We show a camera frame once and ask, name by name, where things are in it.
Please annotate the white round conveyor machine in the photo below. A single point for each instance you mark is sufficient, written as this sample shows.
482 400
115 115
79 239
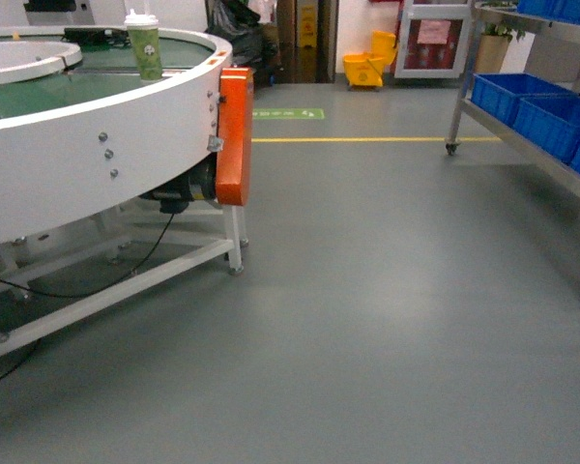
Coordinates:
77 149

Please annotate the blue bin on cart left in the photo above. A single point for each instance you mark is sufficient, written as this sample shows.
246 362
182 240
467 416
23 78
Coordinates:
499 94

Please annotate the stainless steel shelf cart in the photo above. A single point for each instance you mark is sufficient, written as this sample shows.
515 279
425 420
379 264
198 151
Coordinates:
540 25

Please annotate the green floor sticker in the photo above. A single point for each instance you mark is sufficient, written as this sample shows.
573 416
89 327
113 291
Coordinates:
288 114

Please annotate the green paper cup with lid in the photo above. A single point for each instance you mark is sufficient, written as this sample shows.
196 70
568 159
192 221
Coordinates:
143 32

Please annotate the black garbage bag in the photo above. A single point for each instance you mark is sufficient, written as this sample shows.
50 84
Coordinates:
237 23

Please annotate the yellow wet floor sign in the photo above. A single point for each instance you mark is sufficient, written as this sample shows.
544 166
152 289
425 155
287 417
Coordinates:
307 26

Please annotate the black electric motor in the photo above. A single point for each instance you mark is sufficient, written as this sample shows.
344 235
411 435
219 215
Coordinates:
196 184

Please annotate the yellow mop bucket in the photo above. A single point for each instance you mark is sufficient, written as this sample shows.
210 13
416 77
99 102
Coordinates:
366 69

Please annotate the orange motor cover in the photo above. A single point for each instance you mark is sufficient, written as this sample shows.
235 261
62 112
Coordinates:
235 130

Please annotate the potted plant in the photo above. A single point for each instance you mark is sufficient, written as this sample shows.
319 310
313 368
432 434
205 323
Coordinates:
493 46

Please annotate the blue bin on cart middle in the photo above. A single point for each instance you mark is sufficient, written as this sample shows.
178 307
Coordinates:
551 123

